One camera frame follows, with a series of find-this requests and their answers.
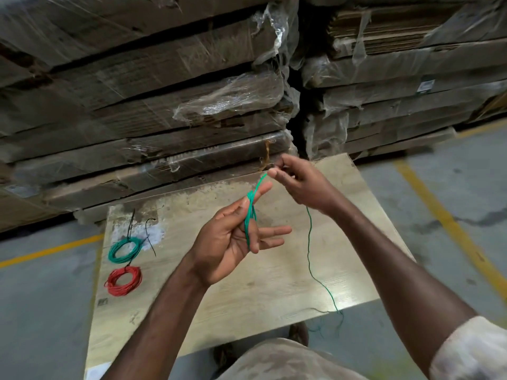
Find curved black cable tie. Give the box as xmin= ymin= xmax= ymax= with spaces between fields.
xmin=144 ymin=218 xmax=157 ymax=258

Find beige shirt sleeve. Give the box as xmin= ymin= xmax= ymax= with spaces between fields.
xmin=429 ymin=316 xmax=507 ymax=380

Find light wooden table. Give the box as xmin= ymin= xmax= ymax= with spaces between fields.
xmin=84 ymin=153 xmax=416 ymax=380

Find person's right hand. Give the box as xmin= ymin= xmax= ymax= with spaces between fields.
xmin=268 ymin=154 xmax=346 ymax=218

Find person's left forearm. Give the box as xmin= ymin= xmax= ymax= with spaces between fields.
xmin=101 ymin=253 xmax=211 ymax=380

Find stack of wrapped cardboard boxes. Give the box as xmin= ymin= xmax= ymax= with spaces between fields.
xmin=0 ymin=0 xmax=302 ymax=234
xmin=299 ymin=0 xmax=507 ymax=161

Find person's left hand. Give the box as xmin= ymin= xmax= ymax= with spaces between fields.
xmin=185 ymin=180 xmax=293 ymax=289

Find brown twine piece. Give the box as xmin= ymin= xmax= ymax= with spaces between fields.
xmin=258 ymin=140 xmax=279 ymax=173

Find person's right forearm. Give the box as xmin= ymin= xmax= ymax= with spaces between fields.
xmin=327 ymin=199 xmax=481 ymax=380

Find person's brown shoe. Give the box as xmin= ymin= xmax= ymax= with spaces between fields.
xmin=288 ymin=323 xmax=310 ymax=348
xmin=213 ymin=344 xmax=238 ymax=370

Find red wire coil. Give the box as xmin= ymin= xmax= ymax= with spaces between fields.
xmin=104 ymin=266 xmax=143 ymax=297

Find beige camouflage shorts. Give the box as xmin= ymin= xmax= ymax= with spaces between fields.
xmin=213 ymin=338 xmax=371 ymax=380

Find green wire coil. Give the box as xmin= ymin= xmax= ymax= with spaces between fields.
xmin=108 ymin=236 xmax=144 ymax=264

